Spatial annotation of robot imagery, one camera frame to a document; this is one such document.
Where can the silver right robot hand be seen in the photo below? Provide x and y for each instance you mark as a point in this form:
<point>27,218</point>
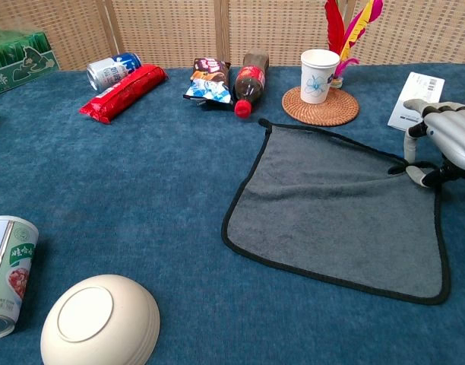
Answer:
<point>454,133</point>

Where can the grey cloth with blue corner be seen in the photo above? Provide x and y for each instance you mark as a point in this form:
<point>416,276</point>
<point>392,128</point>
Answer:
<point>331,213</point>

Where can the white cardboard box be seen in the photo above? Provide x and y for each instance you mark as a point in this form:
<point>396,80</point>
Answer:
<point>418,91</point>

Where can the round woven rattan coaster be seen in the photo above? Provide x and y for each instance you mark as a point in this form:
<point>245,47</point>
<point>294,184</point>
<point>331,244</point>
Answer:
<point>331,112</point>

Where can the white paper cup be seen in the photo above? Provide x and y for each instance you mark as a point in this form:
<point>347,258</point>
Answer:
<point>318,78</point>

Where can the colourful feather shuttlecock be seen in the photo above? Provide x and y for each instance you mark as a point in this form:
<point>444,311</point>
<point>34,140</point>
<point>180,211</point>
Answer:
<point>335,30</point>

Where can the cola bottle with red cap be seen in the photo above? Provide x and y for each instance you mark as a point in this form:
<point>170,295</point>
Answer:
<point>249,81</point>

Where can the brown and blue snack bag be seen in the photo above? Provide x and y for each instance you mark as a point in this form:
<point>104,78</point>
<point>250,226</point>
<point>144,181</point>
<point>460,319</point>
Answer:
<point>209,81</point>

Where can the woven bamboo folding screen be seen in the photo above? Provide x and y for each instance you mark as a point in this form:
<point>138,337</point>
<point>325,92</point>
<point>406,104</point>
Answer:
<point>171,30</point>

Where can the red biscuit pack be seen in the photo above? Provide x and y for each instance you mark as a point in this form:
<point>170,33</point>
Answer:
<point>122,93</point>

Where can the blue and white drink can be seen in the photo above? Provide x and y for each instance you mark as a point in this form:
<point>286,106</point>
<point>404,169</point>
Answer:
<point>111,70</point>

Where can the cream upturned bowl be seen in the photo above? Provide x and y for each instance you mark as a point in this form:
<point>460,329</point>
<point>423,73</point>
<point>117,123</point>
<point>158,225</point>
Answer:
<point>99,323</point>

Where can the green tea bag box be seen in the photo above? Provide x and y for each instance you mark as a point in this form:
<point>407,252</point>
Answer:
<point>16,64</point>

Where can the green and white food can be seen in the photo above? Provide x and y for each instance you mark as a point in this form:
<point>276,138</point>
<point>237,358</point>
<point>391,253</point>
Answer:
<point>10,266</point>

